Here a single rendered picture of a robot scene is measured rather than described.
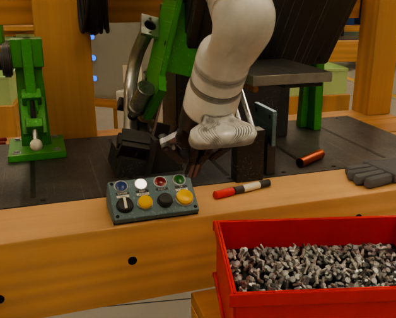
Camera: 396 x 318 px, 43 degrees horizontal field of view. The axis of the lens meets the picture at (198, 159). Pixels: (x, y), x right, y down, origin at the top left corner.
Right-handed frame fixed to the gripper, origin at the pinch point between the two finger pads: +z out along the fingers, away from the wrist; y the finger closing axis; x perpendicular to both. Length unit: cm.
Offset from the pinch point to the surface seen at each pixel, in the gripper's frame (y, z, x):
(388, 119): -84, 43, -40
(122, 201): 10.7, 8.4, -0.1
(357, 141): -55, 27, -21
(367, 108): -80, 44, -46
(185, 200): 0.1, 8.4, 1.3
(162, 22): -3.8, 2.5, -39.0
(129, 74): 2.2, 16.4, -38.2
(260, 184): -17.6, 13.9, -3.5
